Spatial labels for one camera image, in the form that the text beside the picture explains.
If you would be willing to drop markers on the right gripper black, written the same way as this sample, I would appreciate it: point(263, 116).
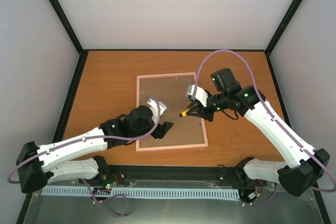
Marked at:
point(203, 113)

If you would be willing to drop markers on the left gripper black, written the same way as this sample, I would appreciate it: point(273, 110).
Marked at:
point(160, 129)

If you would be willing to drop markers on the yellow handled screwdriver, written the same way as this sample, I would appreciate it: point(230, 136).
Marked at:
point(181, 115)

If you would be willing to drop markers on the pink wooden picture frame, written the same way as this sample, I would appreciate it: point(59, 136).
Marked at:
point(137, 98)

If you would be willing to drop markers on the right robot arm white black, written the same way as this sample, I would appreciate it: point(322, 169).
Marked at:
point(301, 165)

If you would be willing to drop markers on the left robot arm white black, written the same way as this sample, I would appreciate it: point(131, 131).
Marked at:
point(41, 165)

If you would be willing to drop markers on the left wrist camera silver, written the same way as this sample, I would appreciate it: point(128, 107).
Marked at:
point(157, 109)

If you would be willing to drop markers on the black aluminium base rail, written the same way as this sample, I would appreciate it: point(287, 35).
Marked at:
point(168, 172)

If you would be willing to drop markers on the light blue slotted cable duct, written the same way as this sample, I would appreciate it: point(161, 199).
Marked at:
point(145, 193)

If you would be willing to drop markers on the right black corner post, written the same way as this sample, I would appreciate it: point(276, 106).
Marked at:
point(293, 7)

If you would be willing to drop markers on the black corner post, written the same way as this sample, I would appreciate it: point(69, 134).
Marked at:
point(66, 25)
point(293, 7)

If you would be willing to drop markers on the left black corner post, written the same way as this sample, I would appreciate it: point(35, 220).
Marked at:
point(66, 25)

